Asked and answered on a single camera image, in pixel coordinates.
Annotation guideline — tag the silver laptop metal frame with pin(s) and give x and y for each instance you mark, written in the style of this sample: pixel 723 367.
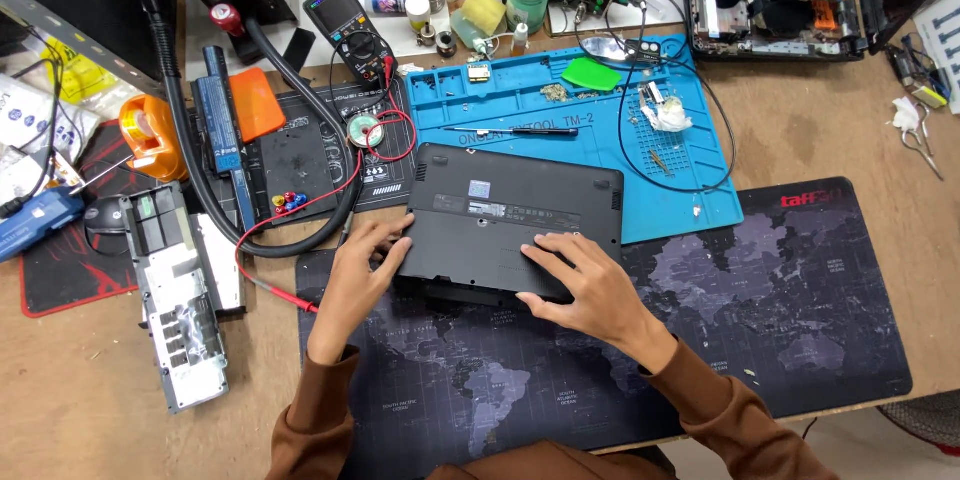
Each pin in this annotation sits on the silver laptop metal frame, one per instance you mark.
pixel 184 315

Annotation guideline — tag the orange tape dispenser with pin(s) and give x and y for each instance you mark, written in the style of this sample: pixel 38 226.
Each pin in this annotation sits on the orange tape dispenser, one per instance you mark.
pixel 154 139

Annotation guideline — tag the white bottle with colourful label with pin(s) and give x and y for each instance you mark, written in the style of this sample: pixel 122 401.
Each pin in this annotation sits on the white bottle with colourful label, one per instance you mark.
pixel 390 4

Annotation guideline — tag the solder wick spool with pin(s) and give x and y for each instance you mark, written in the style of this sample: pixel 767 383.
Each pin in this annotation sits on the solder wick spool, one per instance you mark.
pixel 366 133

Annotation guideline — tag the yellow plastic bag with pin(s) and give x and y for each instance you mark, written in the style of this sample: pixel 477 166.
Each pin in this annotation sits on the yellow plastic bag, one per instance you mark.
pixel 86 75

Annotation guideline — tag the green plastic pry pick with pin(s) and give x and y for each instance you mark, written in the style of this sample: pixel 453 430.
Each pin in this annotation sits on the green plastic pry pick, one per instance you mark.
pixel 591 75

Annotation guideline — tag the blue handheld tool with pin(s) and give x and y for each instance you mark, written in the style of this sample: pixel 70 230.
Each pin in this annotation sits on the blue handheld tool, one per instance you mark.
pixel 37 221

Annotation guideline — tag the small white tissue piece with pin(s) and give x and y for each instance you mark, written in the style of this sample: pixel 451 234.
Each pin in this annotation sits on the small white tissue piece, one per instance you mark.
pixel 905 116

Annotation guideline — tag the dark mesh basket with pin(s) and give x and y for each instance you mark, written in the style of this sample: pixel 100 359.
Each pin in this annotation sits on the dark mesh basket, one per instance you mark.
pixel 926 420

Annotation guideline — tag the small dropper bottle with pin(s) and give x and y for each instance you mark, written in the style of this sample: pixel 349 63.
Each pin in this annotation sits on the small dropper bottle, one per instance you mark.
pixel 520 41

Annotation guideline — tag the coloured plug caps cluster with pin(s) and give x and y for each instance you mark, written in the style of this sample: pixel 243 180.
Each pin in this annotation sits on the coloured plug caps cluster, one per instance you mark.
pixel 289 202

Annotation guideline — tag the white sheet with blue print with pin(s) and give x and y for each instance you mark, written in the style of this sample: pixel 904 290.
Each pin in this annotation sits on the white sheet with blue print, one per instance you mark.
pixel 943 37

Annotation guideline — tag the red and black mouse pad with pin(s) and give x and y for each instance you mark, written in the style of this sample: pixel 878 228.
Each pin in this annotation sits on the red and black mouse pad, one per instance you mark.
pixel 67 277

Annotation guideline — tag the red multimeter probe lead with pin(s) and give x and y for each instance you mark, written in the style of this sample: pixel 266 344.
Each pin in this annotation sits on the red multimeter probe lead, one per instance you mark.
pixel 300 305

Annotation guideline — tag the yellow sponge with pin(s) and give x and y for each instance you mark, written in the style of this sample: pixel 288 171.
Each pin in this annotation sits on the yellow sponge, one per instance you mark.
pixel 484 10

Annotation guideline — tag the oval mirror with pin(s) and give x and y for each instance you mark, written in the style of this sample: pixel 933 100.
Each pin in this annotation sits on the oval mirror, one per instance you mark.
pixel 606 49

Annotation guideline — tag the black laptop battery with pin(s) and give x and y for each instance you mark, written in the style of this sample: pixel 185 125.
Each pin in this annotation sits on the black laptop battery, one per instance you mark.
pixel 217 112

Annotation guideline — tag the person's brown clothed torso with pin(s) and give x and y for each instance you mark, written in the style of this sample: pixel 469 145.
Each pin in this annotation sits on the person's brown clothed torso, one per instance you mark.
pixel 547 465

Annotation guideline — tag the orange plastic cover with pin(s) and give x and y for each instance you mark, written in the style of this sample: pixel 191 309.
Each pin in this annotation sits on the orange plastic cover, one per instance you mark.
pixel 256 105

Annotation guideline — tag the metal scissors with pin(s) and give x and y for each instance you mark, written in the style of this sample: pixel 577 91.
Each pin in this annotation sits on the metal scissors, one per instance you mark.
pixel 924 146

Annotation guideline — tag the clear plastic bags heap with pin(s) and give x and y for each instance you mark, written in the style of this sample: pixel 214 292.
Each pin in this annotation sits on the clear plastic bags heap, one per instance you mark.
pixel 37 116

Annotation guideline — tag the perforated metal rail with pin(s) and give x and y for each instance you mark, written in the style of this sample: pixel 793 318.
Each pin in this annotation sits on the perforated metal rail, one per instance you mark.
pixel 75 34

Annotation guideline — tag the person's right hand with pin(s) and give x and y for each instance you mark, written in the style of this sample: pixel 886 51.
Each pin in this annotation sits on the person's right hand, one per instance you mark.
pixel 600 300

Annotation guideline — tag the black computer mouse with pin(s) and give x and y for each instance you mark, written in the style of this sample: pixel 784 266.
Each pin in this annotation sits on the black computer mouse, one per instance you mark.
pixel 106 215

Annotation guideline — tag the black laptop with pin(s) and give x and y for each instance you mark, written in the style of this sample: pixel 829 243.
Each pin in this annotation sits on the black laptop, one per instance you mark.
pixel 495 240

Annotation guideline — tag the blue silicone repair mat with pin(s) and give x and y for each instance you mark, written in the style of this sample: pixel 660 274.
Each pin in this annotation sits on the blue silicone repair mat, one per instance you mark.
pixel 525 101

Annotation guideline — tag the small black box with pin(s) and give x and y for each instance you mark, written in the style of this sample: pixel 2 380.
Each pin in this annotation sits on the small black box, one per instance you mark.
pixel 648 52

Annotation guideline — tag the person's left hand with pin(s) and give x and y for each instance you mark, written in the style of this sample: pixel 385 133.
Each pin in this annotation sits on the person's left hand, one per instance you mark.
pixel 352 292

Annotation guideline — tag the crumpled white tissue wad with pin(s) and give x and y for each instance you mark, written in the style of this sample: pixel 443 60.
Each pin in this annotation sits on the crumpled white tissue wad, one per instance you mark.
pixel 666 116

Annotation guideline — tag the black digital multimeter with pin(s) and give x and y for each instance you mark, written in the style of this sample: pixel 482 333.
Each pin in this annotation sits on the black digital multimeter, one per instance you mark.
pixel 352 37

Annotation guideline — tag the dark world map desk mat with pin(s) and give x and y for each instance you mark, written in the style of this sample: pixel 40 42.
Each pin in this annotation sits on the dark world map desk mat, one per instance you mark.
pixel 787 300

